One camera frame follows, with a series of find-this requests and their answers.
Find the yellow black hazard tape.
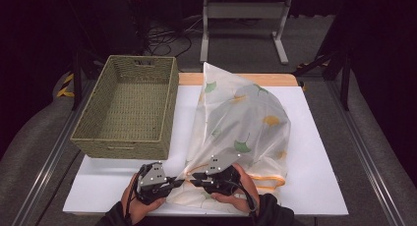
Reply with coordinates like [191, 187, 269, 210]
[55, 72, 76, 99]

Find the aluminium rail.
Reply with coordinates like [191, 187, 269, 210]
[11, 81, 96, 226]
[327, 78, 408, 226]

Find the black metal stand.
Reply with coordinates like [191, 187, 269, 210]
[71, 50, 106, 111]
[292, 48, 352, 112]

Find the bundle of floor cables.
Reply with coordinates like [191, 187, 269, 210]
[143, 15, 205, 57]

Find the white metal stand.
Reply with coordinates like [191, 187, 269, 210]
[199, 0, 293, 66]

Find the white board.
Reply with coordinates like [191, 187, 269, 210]
[62, 85, 349, 217]

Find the person's right hand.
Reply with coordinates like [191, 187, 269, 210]
[209, 162, 261, 214]

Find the wooden table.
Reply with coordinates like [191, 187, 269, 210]
[178, 72, 300, 87]

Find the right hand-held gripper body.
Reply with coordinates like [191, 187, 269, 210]
[196, 152, 243, 197]

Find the leaf print laundry bag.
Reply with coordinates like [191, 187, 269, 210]
[166, 61, 292, 211]

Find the person's left hand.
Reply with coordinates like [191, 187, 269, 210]
[120, 172, 167, 226]

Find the green woven basket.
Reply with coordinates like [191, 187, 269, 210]
[70, 54, 180, 161]

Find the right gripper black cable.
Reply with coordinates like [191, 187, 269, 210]
[225, 179, 259, 218]

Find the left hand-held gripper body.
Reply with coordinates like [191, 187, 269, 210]
[134, 161, 175, 206]

